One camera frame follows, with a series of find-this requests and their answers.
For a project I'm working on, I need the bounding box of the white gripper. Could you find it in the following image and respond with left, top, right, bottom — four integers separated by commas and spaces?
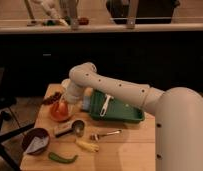
64, 81, 85, 117

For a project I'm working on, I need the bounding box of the red orange apple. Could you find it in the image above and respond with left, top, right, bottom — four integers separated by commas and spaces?
56, 102, 68, 116

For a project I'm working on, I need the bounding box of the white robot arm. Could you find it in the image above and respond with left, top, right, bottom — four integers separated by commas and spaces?
65, 62, 203, 171

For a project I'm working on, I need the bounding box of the red orange bowl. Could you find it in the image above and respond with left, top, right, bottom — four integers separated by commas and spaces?
50, 101, 73, 122

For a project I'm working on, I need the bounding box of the dark brown bowl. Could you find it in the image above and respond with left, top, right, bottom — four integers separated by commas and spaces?
22, 128, 50, 155

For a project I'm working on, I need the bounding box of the blue grey sponge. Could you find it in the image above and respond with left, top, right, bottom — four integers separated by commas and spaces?
81, 96, 91, 111

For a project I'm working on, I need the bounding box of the dark red grapes bunch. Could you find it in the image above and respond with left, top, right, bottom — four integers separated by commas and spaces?
42, 92, 62, 105

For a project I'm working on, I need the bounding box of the metal measuring cup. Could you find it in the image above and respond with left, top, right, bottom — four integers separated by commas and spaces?
53, 120, 85, 138

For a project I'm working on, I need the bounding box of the white lidded jar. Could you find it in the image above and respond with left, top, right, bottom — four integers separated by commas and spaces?
61, 79, 70, 91

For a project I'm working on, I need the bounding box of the white dish brush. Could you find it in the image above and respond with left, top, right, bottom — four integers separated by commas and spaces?
100, 94, 114, 117

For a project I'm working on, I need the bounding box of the silver fork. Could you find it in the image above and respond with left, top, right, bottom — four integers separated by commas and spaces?
89, 130, 122, 141

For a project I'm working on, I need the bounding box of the yellow corn cob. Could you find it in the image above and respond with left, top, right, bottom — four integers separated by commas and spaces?
75, 140, 99, 152

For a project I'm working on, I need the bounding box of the green plastic tray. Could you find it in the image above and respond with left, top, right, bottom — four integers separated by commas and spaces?
89, 90, 145, 124

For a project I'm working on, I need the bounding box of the grey white cloth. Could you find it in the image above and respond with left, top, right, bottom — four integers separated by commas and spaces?
23, 137, 49, 155

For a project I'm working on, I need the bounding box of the green chili pepper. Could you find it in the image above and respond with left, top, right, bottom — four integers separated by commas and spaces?
48, 152, 78, 164

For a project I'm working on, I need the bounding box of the dark cabinet box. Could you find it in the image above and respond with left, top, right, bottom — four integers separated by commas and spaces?
106, 0, 180, 24

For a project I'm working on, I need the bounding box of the black chair frame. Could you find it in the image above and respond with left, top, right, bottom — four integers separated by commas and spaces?
0, 67, 36, 171

